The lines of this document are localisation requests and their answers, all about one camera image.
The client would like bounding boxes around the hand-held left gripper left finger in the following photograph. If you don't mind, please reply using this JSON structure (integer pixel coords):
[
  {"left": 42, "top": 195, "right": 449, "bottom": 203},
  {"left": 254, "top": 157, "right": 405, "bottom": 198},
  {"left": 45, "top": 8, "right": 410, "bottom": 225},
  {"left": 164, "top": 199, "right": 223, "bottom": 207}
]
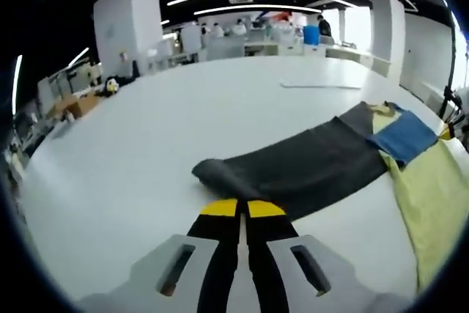
[{"left": 120, "top": 198, "right": 242, "bottom": 313}]

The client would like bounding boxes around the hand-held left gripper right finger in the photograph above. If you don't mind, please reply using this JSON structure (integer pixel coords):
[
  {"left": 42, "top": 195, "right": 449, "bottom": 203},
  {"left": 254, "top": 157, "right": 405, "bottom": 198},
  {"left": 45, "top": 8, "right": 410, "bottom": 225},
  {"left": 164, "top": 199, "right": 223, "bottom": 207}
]
[{"left": 245, "top": 199, "right": 367, "bottom": 313}]

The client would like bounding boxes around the yellow grey blue garment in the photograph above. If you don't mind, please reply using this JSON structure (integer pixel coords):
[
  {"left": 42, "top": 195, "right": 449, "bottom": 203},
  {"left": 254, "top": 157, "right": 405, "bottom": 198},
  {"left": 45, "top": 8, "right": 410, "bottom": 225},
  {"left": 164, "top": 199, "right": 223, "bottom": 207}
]
[{"left": 191, "top": 100, "right": 466, "bottom": 290}]

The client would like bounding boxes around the black tripod stand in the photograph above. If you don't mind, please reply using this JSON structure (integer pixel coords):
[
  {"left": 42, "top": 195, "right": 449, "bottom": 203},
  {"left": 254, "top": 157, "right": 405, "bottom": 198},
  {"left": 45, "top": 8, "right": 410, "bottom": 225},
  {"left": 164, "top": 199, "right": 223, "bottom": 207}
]
[{"left": 440, "top": 26, "right": 467, "bottom": 123}]

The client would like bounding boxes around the slim white pillar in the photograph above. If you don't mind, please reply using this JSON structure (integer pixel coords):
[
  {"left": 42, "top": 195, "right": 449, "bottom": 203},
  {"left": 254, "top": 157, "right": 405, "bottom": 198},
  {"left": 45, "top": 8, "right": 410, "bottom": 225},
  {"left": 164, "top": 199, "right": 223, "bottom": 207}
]
[{"left": 369, "top": 0, "right": 406, "bottom": 80}]

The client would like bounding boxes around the white lab counter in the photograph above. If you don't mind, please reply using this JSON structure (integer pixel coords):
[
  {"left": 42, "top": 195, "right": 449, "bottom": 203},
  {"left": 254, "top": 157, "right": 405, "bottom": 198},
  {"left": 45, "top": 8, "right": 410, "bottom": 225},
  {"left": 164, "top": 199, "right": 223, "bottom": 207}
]
[{"left": 325, "top": 44, "right": 390, "bottom": 77}]

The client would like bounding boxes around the blue barrel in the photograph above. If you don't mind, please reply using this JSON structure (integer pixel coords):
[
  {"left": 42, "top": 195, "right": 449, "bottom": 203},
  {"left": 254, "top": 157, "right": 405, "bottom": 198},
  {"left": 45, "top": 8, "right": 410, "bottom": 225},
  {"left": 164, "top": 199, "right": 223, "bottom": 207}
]
[{"left": 303, "top": 24, "right": 320, "bottom": 47}]

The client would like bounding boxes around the cardboard box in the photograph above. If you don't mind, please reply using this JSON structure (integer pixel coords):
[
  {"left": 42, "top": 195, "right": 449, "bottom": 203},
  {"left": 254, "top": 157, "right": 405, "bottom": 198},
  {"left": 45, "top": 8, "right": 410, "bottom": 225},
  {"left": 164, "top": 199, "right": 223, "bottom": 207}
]
[{"left": 54, "top": 92, "right": 100, "bottom": 120}]

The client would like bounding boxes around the white cabinet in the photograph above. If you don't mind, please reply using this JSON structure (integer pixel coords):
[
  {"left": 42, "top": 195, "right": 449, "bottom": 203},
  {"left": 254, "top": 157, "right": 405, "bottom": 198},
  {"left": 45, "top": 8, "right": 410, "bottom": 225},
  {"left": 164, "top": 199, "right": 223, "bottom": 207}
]
[{"left": 180, "top": 24, "right": 203, "bottom": 54}]

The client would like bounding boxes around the big white square pillar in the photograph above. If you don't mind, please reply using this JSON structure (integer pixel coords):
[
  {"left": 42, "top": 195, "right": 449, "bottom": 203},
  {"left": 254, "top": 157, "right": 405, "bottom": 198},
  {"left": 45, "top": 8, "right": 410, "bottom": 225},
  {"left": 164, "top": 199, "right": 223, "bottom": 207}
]
[{"left": 92, "top": 0, "right": 164, "bottom": 76}]

